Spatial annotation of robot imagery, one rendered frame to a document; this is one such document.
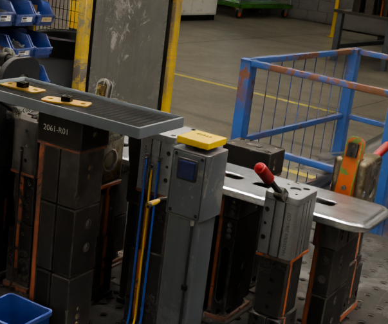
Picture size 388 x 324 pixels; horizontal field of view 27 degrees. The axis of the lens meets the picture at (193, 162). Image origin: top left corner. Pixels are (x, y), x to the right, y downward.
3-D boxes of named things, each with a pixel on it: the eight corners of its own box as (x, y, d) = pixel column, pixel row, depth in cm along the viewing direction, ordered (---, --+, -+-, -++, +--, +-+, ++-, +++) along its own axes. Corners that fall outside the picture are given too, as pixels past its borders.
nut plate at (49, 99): (92, 104, 143) (93, 98, 142) (86, 108, 139) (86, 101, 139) (47, 97, 144) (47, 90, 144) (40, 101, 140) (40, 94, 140)
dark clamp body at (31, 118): (67, 283, 179) (80, 115, 168) (26, 302, 167) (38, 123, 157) (30, 268, 184) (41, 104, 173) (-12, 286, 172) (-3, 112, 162)
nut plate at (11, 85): (47, 91, 149) (47, 85, 148) (33, 94, 145) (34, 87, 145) (11, 83, 152) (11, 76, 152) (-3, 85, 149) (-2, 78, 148)
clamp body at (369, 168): (363, 306, 186) (393, 155, 176) (340, 328, 173) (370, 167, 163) (321, 291, 190) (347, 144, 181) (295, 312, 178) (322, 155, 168)
